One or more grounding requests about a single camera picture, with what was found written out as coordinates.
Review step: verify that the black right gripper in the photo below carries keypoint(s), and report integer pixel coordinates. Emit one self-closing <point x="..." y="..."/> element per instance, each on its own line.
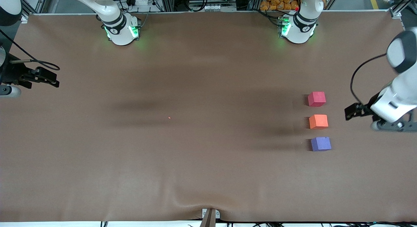
<point x="11" y="74"/>

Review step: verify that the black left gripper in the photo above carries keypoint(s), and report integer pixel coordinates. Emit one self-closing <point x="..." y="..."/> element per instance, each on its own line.
<point x="367" y="110"/>

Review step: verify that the orange foam block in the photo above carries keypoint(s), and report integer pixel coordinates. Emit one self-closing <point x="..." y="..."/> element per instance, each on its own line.
<point x="318" y="121"/>

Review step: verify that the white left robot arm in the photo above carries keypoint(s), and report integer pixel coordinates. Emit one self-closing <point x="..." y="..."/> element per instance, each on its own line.
<point x="301" y="28"/>

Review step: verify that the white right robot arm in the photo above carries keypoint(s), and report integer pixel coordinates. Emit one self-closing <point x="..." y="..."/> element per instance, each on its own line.
<point x="120" y="28"/>

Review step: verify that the red foam block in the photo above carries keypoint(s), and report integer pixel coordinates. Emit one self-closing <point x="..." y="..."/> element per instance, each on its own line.
<point x="316" y="99"/>

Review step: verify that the purple foam block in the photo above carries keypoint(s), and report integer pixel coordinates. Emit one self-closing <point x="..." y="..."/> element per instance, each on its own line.
<point x="321" y="144"/>

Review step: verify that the white power strip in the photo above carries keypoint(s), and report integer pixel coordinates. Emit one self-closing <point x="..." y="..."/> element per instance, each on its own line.
<point x="140" y="1"/>

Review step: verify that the bag of orange buns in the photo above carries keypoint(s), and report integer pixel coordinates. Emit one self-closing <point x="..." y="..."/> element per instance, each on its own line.
<point x="277" y="2"/>

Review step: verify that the brown table mat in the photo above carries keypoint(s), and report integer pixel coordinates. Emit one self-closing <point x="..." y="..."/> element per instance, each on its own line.
<point x="195" y="171"/>

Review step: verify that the white terminal block row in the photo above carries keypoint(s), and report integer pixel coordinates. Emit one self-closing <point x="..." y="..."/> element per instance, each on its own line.
<point x="220" y="7"/>

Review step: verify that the aluminium corner frame profile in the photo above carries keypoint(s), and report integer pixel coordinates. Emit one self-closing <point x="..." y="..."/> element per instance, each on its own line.
<point x="40" y="2"/>
<point x="395" y="12"/>

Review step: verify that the aluminium frame post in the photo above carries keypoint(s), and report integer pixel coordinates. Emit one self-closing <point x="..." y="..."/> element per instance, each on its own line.
<point x="256" y="0"/>
<point x="167" y="1"/>

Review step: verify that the grey metal clamp bracket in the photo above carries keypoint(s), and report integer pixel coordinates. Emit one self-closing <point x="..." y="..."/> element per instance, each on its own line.
<point x="217" y="214"/>

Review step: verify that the brown camera pole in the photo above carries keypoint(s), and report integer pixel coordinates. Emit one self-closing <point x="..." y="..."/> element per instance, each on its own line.
<point x="208" y="220"/>

